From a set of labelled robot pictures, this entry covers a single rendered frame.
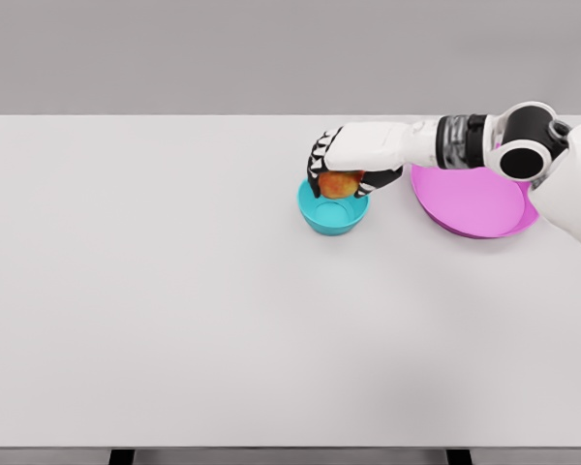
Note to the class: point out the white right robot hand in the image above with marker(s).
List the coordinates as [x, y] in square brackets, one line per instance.
[363, 145]

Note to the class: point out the red yellow apple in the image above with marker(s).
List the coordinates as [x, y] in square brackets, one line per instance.
[338, 184]

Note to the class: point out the blue bowl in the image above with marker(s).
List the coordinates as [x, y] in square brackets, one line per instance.
[333, 215]

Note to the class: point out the pink plate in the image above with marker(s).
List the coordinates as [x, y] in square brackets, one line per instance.
[469, 201]

